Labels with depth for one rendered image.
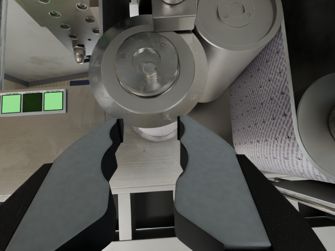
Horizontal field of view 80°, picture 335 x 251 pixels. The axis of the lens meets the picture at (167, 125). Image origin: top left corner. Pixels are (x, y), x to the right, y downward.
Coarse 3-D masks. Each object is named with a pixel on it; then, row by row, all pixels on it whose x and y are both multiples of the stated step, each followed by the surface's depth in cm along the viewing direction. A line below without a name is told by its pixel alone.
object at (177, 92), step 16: (128, 32) 25; (160, 32) 25; (112, 48) 25; (176, 48) 25; (112, 64) 25; (192, 64) 25; (112, 80) 24; (192, 80) 24; (112, 96) 24; (128, 96) 24; (160, 96) 24; (176, 96) 24; (144, 112) 24; (160, 112) 24
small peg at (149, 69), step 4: (144, 64) 20; (148, 64) 20; (152, 64) 20; (144, 68) 20; (148, 68) 20; (152, 68) 20; (156, 68) 20; (144, 72) 20; (148, 72) 20; (152, 72) 20; (156, 72) 21; (148, 76) 20; (152, 76) 21; (156, 76) 21; (148, 80) 22; (152, 80) 21; (156, 80) 22
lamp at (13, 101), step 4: (4, 96) 58; (8, 96) 58; (12, 96) 58; (16, 96) 58; (4, 100) 58; (8, 100) 58; (12, 100) 58; (16, 100) 58; (4, 104) 58; (8, 104) 58; (12, 104) 58; (16, 104) 58; (4, 108) 57; (8, 108) 57; (12, 108) 57; (16, 108) 57; (4, 112) 57; (8, 112) 57
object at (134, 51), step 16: (144, 32) 23; (128, 48) 23; (144, 48) 23; (160, 48) 23; (128, 64) 23; (160, 64) 23; (176, 64) 23; (128, 80) 23; (144, 80) 23; (160, 80) 23; (144, 96) 24
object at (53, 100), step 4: (60, 92) 58; (48, 96) 58; (52, 96) 58; (56, 96) 58; (60, 96) 58; (44, 100) 58; (48, 100) 58; (52, 100) 58; (56, 100) 58; (60, 100) 58; (44, 104) 58; (48, 104) 58; (52, 104) 58; (56, 104) 58; (60, 104) 58; (44, 108) 57; (48, 108) 57; (52, 108) 57; (56, 108) 57; (60, 108) 57
